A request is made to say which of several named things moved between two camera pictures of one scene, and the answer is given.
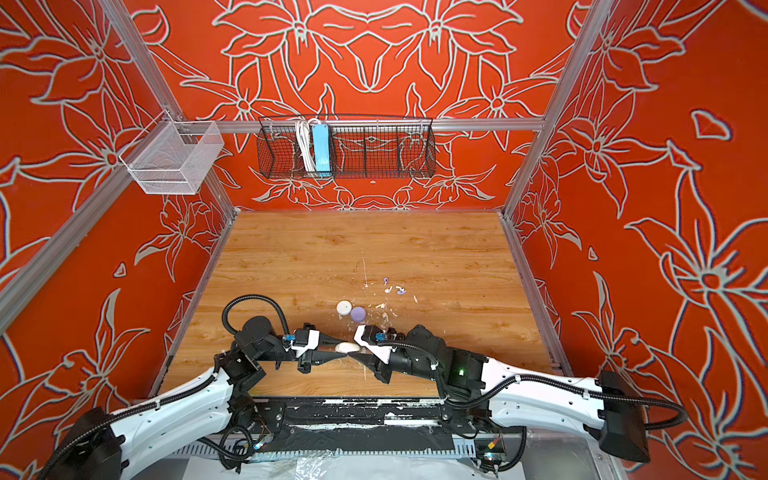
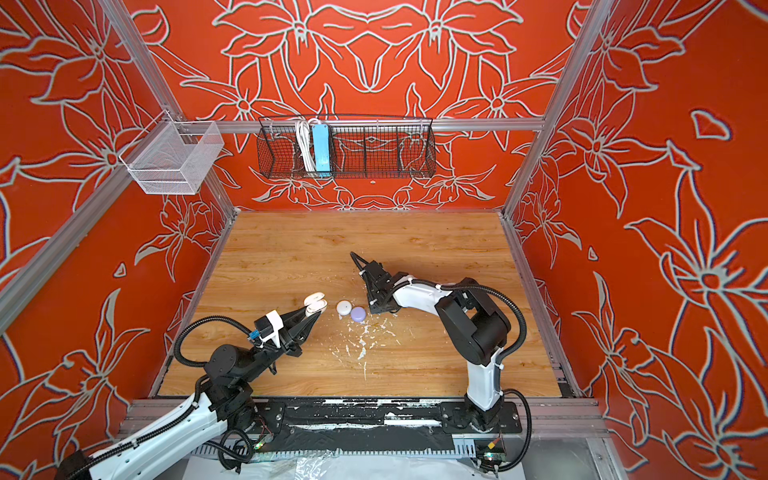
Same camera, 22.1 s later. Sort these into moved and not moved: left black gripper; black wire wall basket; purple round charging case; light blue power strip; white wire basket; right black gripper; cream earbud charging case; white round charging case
Moved: right black gripper; left black gripper; cream earbud charging case
Not moved: light blue power strip; white round charging case; purple round charging case; white wire basket; black wire wall basket
